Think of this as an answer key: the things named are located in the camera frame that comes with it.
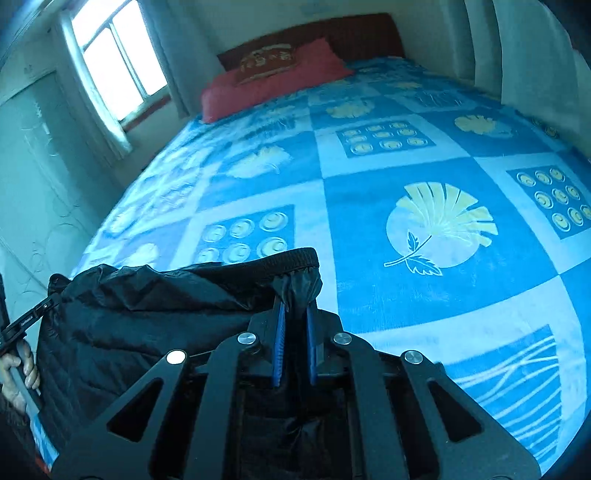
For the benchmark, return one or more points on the black puffer jacket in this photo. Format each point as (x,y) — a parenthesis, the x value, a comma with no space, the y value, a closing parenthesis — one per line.
(138,314)

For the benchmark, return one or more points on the wooden headboard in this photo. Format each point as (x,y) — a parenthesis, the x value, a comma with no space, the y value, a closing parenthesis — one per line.
(360,37)

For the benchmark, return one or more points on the person's left hand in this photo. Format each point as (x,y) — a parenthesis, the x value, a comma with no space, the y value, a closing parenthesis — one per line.
(28,364)

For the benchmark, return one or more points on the bed with blue patterned sheet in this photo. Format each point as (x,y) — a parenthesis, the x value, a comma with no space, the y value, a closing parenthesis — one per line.
(392,152)

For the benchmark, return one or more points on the pale curtain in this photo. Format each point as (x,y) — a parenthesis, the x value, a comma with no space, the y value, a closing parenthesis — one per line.
(521,60)
(99,110)
(171,55)

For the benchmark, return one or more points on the small brown printed cushion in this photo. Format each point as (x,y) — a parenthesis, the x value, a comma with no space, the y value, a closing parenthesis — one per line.
(265,62)

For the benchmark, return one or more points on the glass door wardrobe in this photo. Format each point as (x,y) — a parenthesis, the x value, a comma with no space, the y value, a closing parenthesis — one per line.
(32,175)

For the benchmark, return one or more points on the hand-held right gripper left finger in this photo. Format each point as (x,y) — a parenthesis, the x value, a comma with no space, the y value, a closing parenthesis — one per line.
(278,341)

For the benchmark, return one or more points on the person's left forearm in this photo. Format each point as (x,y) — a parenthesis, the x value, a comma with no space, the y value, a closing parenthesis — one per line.
(11,434)

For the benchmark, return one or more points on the window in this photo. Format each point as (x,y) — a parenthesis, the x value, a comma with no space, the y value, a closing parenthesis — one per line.
(115,55)

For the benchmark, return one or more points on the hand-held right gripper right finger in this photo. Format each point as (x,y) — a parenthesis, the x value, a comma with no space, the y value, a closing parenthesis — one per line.
(311,341)

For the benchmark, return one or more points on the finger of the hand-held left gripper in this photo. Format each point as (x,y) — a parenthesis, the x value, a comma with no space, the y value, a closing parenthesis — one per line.
(32,320)

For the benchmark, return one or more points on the red pillow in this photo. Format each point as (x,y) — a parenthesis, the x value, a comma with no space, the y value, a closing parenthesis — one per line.
(295,78)

